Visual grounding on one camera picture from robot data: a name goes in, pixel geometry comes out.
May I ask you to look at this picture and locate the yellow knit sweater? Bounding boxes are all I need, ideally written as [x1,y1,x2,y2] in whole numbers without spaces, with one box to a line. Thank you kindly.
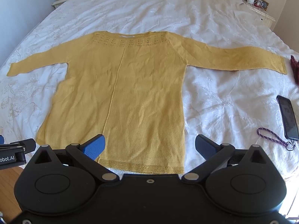
[8,31,287,174]

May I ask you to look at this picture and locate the right white nightstand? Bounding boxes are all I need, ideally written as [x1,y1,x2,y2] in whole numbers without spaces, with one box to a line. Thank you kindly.
[242,0,276,29]

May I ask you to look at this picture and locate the white nightstand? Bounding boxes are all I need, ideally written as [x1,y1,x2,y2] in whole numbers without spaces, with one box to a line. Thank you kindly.
[52,0,68,9]
[242,0,276,29]

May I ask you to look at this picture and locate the dark red cloth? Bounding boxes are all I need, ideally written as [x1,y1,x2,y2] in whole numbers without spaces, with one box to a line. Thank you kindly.
[290,55,299,85]

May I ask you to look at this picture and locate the purple braided lanyard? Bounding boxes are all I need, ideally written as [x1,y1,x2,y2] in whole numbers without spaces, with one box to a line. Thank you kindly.
[256,127,296,151]

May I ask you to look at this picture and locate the right wooden photo frame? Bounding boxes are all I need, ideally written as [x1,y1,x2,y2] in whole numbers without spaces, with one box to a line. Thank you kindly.
[253,0,269,11]

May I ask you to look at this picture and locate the left white nightstand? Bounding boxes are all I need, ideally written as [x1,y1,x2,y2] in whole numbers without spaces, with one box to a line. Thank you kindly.
[52,0,68,9]

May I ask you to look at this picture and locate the black smartphone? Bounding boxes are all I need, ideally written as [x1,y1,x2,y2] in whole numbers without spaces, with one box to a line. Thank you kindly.
[277,95,298,141]

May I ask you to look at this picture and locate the white embroidered bedspread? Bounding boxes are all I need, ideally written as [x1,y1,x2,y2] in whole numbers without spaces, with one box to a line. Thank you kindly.
[1,0,298,180]

